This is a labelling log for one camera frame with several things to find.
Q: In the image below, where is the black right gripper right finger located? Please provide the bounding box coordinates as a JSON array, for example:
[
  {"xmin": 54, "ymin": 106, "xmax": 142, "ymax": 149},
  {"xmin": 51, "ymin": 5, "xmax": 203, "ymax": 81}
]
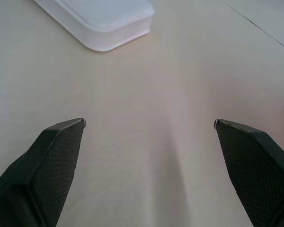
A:
[{"xmin": 213, "ymin": 119, "xmax": 284, "ymax": 227}]

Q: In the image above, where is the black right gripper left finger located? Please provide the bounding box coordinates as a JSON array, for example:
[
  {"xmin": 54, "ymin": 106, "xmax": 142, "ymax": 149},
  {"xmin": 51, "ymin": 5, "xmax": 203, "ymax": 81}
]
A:
[{"xmin": 0, "ymin": 117, "xmax": 87, "ymax": 227}]

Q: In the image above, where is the white plastic tray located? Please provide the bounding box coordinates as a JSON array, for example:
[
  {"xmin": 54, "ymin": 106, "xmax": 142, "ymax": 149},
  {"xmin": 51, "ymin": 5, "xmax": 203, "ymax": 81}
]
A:
[{"xmin": 33, "ymin": 0, "xmax": 155, "ymax": 52}]

